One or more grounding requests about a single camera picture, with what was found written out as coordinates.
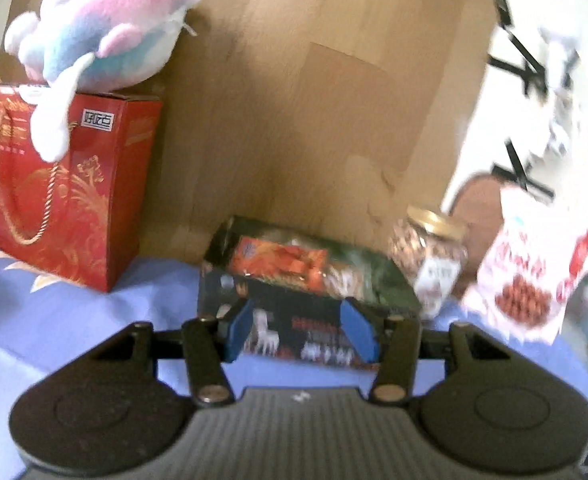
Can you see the wooden pattern board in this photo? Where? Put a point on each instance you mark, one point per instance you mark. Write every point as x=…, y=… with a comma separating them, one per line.
x=328, y=116

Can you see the red gift bag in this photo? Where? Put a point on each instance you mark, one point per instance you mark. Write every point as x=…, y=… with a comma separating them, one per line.
x=79, y=218

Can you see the black sheep tin box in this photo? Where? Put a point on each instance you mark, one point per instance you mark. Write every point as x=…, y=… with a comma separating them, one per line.
x=289, y=323

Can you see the red orange snack packet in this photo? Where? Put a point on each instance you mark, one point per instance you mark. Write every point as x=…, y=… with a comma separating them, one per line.
x=281, y=264

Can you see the brown chair back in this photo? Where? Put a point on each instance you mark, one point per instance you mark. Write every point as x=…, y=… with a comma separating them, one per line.
x=477, y=205

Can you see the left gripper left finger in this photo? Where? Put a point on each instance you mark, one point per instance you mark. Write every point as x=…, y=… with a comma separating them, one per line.
x=207, y=343

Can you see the pink twisted dough snack bag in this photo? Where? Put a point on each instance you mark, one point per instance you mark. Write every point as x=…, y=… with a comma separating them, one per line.
x=530, y=270

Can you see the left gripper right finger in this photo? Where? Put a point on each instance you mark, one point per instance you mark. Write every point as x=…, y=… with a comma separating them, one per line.
x=392, y=343

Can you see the pastel plush dolphin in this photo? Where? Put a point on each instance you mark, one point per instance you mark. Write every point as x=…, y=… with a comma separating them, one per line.
x=94, y=46

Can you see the dark green snack packet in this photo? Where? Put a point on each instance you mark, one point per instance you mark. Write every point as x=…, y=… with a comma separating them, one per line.
x=368, y=276

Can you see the cashew nut jar gold lid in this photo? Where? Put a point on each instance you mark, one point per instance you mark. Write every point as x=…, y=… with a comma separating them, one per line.
x=428, y=247

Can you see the blue printed cloth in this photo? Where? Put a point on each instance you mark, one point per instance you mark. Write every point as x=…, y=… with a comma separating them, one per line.
x=45, y=324

